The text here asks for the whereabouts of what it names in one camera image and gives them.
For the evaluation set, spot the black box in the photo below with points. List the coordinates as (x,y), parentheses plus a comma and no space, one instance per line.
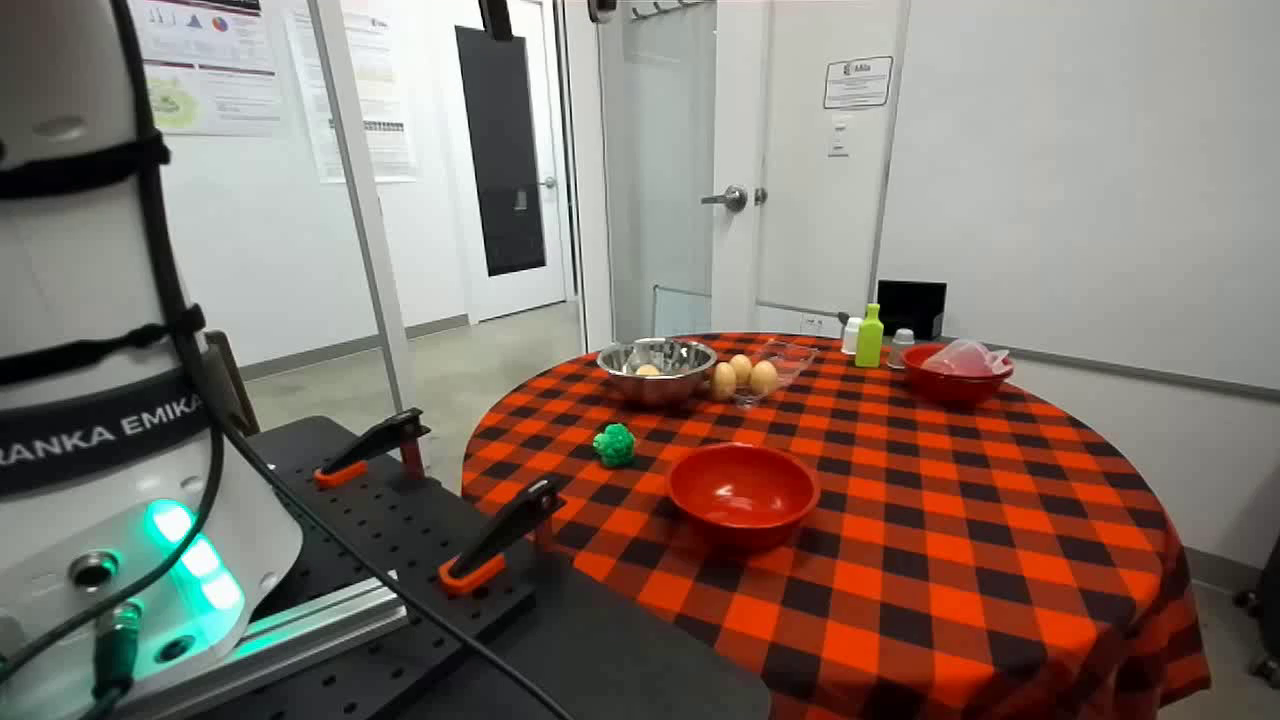
(914,307)

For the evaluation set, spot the white text wall poster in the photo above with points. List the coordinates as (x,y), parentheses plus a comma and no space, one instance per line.
(384,93)

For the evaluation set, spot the aluminium frame post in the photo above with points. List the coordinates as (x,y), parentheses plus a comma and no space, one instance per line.
(362,201)

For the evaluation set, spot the small beige egg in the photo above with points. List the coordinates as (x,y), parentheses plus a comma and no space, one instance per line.
(648,369)

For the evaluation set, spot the black orange clamp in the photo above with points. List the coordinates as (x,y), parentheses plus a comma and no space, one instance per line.
(383,442)
(502,537)

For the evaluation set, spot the orange bowl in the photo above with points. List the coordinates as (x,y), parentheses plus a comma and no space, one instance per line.
(742,488)

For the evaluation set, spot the small clear jar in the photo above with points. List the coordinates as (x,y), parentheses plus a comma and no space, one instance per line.
(902,347)

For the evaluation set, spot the wall poster with green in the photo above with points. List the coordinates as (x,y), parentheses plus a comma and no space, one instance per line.
(212,74)

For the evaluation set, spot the white door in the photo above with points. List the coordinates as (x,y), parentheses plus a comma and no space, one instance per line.
(815,227)

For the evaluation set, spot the red black plaid tablecloth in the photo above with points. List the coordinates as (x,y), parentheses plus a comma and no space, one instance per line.
(933,561)

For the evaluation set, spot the steel mixing bowl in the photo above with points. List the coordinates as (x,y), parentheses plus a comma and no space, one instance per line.
(673,384)

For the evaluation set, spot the small white bottle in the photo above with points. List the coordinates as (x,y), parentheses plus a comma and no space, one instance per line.
(850,337)

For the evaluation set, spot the green squeeze bottle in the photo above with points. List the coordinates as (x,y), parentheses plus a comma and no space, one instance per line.
(871,341)

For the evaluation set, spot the green building block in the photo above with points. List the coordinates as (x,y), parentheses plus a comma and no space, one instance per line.
(614,446)

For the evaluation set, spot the clear plastic container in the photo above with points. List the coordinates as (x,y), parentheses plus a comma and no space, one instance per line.
(794,362)

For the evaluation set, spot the black perforated mounting board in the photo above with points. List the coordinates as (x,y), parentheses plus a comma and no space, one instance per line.
(585,654)

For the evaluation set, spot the clear plastic bag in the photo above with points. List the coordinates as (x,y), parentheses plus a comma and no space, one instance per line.
(967,358)

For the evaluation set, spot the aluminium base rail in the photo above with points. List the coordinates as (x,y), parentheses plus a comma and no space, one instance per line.
(321,627)

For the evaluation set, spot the white Franka Emika robot arm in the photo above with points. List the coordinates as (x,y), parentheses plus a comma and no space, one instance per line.
(82,266)

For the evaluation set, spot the black wall panel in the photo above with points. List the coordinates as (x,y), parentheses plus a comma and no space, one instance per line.
(502,147)

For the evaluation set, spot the red bowl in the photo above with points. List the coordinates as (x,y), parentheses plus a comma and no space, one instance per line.
(953,384)

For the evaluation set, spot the white door sign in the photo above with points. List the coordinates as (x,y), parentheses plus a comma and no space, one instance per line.
(856,81)

